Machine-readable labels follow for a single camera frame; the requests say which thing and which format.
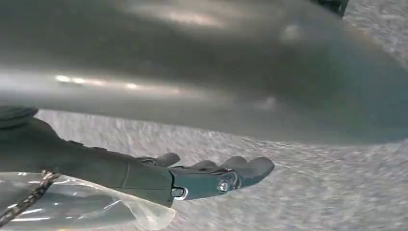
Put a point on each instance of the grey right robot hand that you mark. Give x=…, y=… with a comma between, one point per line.
x=95, y=169

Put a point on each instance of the ribbed grey right arm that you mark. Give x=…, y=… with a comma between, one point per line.
x=16, y=116

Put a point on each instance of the clear plastic film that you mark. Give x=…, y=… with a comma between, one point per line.
x=79, y=207

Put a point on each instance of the steel work bench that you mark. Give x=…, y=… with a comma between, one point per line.
x=191, y=57

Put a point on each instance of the black rounded object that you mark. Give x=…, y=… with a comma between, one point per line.
x=331, y=5

